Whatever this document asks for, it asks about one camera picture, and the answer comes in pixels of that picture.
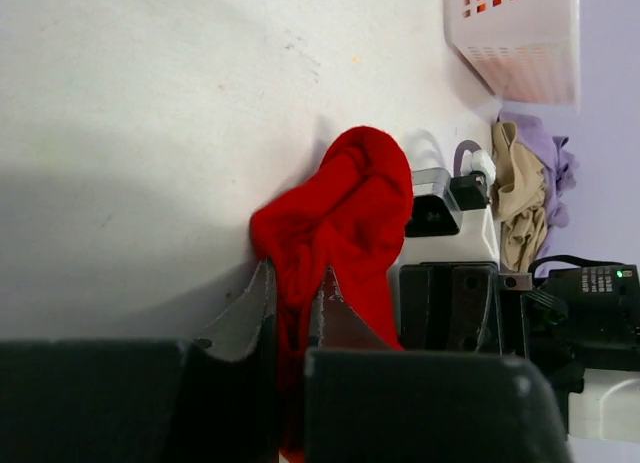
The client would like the white plastic basket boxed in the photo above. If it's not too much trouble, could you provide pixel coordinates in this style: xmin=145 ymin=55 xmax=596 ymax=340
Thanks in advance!
xmin=444 ymin=0 xmax=581 ymax=107

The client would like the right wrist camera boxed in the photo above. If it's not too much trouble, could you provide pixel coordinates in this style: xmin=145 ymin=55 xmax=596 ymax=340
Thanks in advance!
xmin=398 ymin=140 xmax=499 ymax=265

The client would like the beige t-shirt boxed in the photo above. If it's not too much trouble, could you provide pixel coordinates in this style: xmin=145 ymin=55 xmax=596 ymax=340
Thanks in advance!
xmin=492 ymin=121 xmax=548 ymax=272

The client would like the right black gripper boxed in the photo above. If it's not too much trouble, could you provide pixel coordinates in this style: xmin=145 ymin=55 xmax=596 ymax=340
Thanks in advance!
xmin=399 ymin=255 xmax=639 ymax=388

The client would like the purple t-shirt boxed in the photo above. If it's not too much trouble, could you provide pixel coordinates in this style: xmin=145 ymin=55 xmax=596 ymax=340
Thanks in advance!
xmin=498 ymin=110 xmax=578 ymax=257

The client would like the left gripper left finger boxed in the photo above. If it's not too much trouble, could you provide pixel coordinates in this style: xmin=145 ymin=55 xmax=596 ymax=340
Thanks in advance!
xmin=1 ymin=260 xmax=278 ymax=462

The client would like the red t-shirt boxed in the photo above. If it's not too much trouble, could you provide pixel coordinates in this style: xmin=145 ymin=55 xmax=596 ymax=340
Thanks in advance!
xmin=250 ymin=126 xmax=413 ymax=462

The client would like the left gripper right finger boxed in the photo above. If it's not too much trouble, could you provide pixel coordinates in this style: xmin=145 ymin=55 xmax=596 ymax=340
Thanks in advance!
xmin=304 ymin=269 xmax=571 ymax=462

